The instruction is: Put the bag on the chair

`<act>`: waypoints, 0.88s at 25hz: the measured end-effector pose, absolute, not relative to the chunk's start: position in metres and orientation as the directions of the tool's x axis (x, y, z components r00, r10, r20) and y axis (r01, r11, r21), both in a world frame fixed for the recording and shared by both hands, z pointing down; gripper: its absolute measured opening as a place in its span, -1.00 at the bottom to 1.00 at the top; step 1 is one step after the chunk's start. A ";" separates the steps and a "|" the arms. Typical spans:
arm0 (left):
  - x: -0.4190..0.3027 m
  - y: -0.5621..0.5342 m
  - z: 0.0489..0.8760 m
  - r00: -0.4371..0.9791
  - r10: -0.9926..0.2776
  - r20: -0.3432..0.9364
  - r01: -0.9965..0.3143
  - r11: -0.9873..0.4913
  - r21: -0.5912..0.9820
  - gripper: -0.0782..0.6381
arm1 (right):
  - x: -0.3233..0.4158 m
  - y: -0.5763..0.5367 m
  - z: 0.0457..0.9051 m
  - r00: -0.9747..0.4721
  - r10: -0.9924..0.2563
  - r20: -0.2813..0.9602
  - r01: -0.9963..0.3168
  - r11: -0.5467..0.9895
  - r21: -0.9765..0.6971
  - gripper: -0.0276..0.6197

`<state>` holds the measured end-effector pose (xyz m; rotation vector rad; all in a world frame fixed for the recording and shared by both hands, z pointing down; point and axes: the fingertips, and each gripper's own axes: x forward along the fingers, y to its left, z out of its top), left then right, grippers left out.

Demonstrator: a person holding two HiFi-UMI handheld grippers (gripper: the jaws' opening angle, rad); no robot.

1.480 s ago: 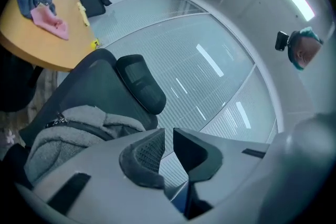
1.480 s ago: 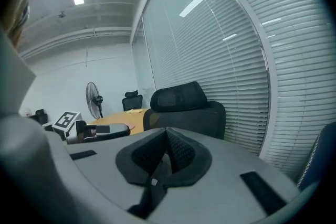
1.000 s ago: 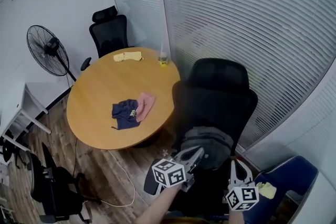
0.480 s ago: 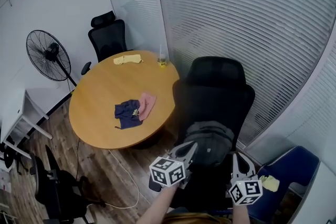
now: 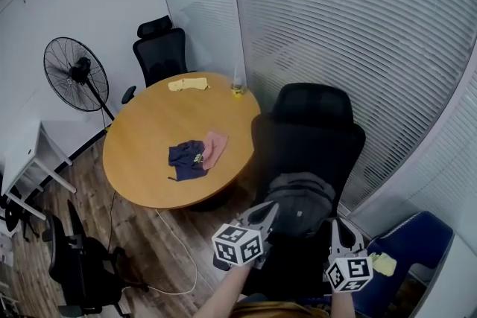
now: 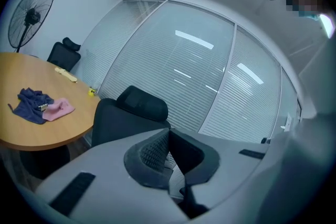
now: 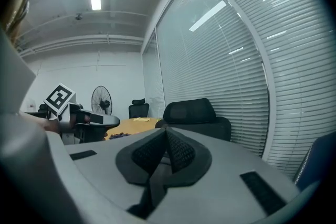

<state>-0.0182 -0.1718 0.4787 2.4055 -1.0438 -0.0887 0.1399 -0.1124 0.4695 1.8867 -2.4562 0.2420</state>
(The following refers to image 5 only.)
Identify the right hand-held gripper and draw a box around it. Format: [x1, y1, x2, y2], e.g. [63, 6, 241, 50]
[326, 218, 373, 294]

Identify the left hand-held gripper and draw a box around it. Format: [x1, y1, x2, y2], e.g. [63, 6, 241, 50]
[212, 201, 280, 272]

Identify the gray black backpack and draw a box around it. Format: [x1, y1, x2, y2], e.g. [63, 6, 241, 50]
[260, 171, 336, 239]

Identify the large black office chair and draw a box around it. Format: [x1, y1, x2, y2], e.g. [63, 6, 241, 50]
[234, 83, 367, 306]

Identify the person's left forearm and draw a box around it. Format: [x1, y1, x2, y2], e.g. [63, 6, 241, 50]
[193, 264, 254, 318]

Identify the person's right forearm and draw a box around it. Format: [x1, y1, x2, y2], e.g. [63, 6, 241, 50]
[329, 290, 358, 318]

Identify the blue armchair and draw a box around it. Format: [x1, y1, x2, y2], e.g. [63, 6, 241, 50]
[352, 211, 455, 317]

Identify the crumpled yellow cloth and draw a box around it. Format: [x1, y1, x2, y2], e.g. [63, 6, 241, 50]
[368, 252, 398, 277]

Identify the pink cloth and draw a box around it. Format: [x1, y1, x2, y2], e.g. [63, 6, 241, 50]
[203, 130, 230, 171]

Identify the person's mustard shirt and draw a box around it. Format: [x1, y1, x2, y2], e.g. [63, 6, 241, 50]
[230, 299, 332, 318]

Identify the dark blue cloth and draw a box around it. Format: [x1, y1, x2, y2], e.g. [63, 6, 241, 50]
[167, 140, 208, 182]

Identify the white curved desk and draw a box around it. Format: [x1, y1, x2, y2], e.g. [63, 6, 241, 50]
[424, 234, 477, 318]

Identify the small clear bottle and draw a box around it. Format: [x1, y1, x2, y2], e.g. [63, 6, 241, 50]
[230, 65, 245, 98]

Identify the round wooden table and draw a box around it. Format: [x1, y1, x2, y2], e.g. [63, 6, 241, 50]
[102, 72, 262, 213]

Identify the long yellow cloth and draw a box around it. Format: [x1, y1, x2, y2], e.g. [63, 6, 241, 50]
[167, 77, 211, 93]

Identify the wide white venetian blind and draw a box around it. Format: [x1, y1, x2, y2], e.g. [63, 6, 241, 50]
[229, 0, 477, 209]

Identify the narrow white venetian blind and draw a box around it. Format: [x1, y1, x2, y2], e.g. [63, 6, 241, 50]
[151, 0, 245, 75]

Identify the black standing fan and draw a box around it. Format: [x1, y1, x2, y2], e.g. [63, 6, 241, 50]
[43, 36, 116, 122]

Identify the white rectangular desk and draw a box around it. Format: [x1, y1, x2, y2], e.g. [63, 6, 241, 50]
[0, 118, 78, 220]

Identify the white floor cable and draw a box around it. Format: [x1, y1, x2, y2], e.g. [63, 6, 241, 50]
[122, 208, 198, 296]

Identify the black floor cable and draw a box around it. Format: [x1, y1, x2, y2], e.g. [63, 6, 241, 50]
[107, 191, 117, 254]

